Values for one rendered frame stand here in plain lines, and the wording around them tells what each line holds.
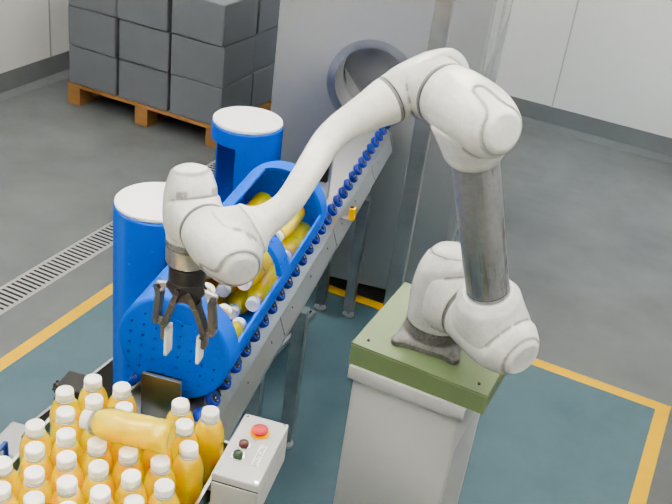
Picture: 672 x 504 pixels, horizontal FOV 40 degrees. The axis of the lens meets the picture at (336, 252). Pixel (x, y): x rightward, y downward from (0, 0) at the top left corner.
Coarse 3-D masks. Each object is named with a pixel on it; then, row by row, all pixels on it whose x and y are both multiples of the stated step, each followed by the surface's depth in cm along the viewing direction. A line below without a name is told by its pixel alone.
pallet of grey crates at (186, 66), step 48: (96, 0) 585; (144, 0) 568; (192, 0) 554; (240, 0) 558; (96, 48) 600; (144, 48) 584; (192, 48) 568; (240, 48) 576; (96, 96) 639; (144, 96) 599; (192, 96) 583; (240, 96) 595
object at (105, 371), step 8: (312, 312) 412; (288, 336) 394; (112, 360) 365; (104, 368) 360; (112, 368) 360; (104, 376) 356; (112, 376) 356; (104, 384) 351; (112, 384) 352; (112, 392) 348; (48, 408) 336; (40, 416) 332; (48, 416) 332
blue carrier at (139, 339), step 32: (256, 192) 293; (320, 192) 285; (320, 224) 286; (128, 320) 218; (192, 320) 214; (224, 320) 216; (256, 320) 233; (128, 352) 223; (160, 352) 220; (192, 352) 218; (224, 352) 215; (192, 384) 222
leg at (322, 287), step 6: (330, 264) 430; (330, 270) 433; (324, 276) 431; (318, 282) 434; (324, 282) 433; (318, 288) 435; (324, 288) 434; (318, 294) 437; (324, 294) 436; (318, 300) 438; (324, 300) 438; (318, 306) 442; (324, 306) 443
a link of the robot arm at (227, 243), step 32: (384, 96) 186; (320, 128) 184; (352, 128) 185; (320, 160) 178; (288, 192) 171; (192, 224) 167; (224, 224) 164; (256, 224) 165; (192, 256) 167; (224, 256) 160; (256, 256) 162
